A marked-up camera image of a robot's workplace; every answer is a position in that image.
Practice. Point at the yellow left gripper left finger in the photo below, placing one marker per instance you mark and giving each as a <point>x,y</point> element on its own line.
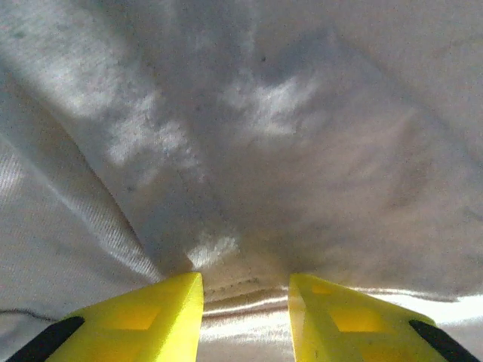
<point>151,324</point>

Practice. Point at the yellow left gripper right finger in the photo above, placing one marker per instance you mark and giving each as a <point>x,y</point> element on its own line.
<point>339,328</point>

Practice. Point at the pink t-shirt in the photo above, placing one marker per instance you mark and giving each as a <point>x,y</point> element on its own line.
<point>241,132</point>

